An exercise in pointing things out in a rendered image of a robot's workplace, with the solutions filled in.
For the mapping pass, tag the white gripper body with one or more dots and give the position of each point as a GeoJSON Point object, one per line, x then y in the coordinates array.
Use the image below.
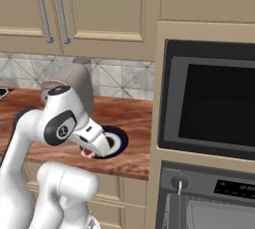
{"type": "Point", "coordinates": [100, 145]}

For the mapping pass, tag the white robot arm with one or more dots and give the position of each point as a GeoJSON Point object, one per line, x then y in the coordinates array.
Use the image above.
{"type": "Point", "coordinates": [20, 160]}

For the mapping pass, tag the pink raw steak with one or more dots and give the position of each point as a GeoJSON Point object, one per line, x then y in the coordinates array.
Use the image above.
{"type": "Point", "coordinates": [87, 153]}

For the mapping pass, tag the black round oven knob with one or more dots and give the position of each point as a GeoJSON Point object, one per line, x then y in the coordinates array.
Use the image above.
{"type": "Point", "coordinates": [179, 182]}

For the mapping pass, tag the dark grey built-in oven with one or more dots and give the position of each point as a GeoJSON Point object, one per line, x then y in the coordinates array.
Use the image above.
{"type": "Point", "coordinates": [205, 206]}

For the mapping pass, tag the black built-in microwave oven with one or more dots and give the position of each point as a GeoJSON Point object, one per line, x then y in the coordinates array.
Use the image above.
{"type": "Point", "coordinates": [215, 103]}

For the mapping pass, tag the dark blue rimmed plate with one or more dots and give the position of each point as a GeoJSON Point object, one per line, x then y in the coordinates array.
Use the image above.
{"type": "Point", "coordinates": [121, 140]}

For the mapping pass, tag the grey rounded small appliance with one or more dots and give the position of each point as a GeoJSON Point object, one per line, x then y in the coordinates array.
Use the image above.
{"type": "Point", "coordinates": [79, 80]}

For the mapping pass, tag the beige tall appliance cabinet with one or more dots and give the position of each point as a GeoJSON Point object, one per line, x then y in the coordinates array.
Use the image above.
{"type": "Point", "coordinates": [159, 90]}

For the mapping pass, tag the black hob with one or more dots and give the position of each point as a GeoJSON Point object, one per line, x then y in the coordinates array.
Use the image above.
{"type": "Point", "coordinates": [4, 92]}

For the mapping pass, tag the beige wall cupboard door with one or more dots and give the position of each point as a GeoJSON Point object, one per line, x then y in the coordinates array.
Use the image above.
{"type": "Point", "coordinates": [109, 7]}
{"type": "Point", "coordinates": [20, 7]}

